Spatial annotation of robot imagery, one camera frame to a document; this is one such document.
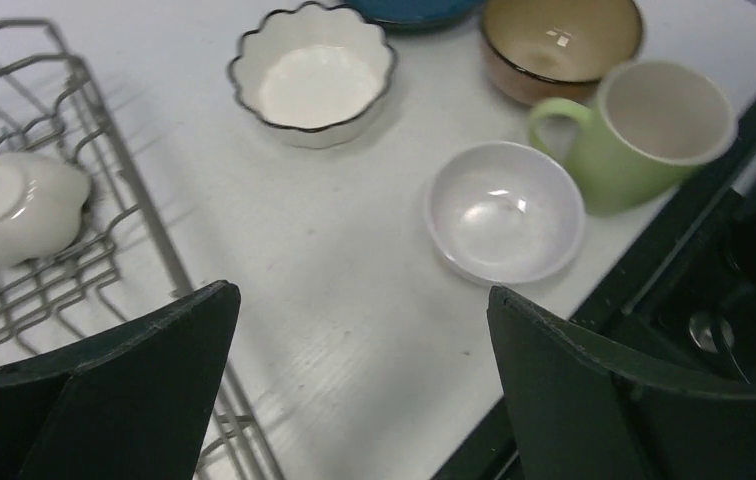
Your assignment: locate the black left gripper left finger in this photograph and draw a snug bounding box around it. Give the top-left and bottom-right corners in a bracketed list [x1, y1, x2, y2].
[0, 280, 241, 479]

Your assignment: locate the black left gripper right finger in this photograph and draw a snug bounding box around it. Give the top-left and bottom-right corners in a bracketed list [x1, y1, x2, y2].
[487, 286, 756, 479]

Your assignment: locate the plain white bowl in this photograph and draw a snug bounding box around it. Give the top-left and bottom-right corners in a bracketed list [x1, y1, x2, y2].
[422, 141, 587, 285]

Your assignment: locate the small white lobed bowl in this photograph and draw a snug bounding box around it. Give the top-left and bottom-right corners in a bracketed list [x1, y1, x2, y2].
[0, 152, 91, 268]

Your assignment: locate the green mug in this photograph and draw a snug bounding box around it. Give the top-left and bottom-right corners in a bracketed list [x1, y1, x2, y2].
[527, 60, 738, 216]

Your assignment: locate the tan brown bowl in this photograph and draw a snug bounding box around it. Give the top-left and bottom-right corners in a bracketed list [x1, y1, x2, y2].
[479, 0, 645, 106]

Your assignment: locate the blue leaf-shaped dish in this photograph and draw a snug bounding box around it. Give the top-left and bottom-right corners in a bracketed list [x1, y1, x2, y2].
[342, 0, 485, 31]

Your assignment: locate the white scalloped bowl black rim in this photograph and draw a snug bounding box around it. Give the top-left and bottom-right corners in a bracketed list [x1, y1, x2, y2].
[226, 1, 398, 149]

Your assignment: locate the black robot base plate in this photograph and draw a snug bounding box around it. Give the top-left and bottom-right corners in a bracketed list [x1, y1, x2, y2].
[437, 98, 756, 479]

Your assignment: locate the grey wire dish rack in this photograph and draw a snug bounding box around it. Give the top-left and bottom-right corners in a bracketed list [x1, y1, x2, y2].
[0, 18, 282, 479]

